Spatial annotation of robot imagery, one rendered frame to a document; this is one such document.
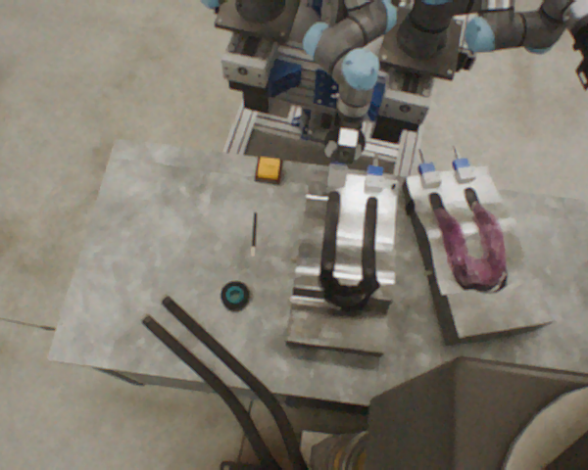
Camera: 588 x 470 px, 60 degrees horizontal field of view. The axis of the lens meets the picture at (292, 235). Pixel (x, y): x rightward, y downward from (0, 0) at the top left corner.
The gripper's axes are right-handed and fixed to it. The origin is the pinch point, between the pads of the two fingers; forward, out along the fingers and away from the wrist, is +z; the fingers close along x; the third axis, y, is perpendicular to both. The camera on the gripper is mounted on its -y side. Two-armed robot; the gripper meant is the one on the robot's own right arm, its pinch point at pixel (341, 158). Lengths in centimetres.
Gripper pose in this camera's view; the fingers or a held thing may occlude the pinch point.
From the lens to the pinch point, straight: 140.5
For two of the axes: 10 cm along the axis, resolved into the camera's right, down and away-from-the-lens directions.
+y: 1.3, -9.2, 3.8
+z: -0.3, 3.8, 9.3
